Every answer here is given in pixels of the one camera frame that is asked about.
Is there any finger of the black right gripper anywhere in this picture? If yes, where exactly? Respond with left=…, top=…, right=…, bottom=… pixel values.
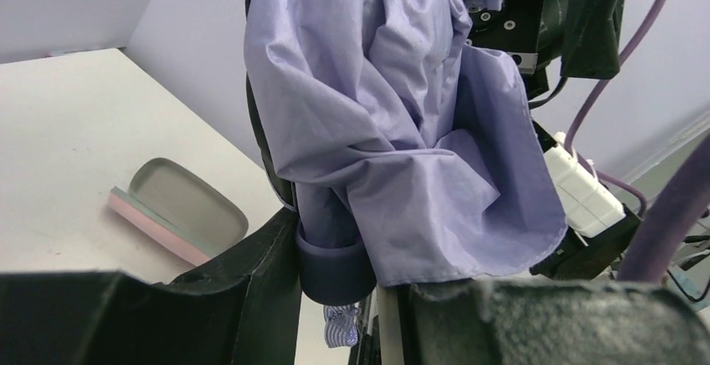
left=244, top=0, right=297, bottom=210

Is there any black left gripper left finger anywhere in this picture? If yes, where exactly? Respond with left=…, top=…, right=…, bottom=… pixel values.
left=1, top=209, right=301, bottom=364

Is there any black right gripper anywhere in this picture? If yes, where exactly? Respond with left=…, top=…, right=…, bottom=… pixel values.
left=468, top=0, right=625, bottom=100

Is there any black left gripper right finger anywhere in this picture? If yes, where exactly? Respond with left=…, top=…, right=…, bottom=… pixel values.
left=397, top=279, right=709, bottom=364

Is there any pink umbrella case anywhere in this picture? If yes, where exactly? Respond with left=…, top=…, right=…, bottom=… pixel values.
left=107, top=157, right=249, bottom=266

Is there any lilac folding umbrella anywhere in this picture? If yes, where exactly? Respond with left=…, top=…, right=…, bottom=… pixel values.
left=244, top=0, right=569, bottom=350

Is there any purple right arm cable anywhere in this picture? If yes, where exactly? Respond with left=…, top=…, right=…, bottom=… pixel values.
left=563, top=0, right=682, bottom=217

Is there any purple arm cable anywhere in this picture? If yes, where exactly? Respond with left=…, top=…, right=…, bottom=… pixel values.
left=615, top=135, right=710, bottom=285
left=563, top=0, right=682, bottom=217

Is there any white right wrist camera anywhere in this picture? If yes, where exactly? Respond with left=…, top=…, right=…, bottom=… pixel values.
left=543, top=131, right=625, bottom=239

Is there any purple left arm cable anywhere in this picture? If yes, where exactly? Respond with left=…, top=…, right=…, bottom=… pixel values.
left=615, top=135, right=710, bottom=285

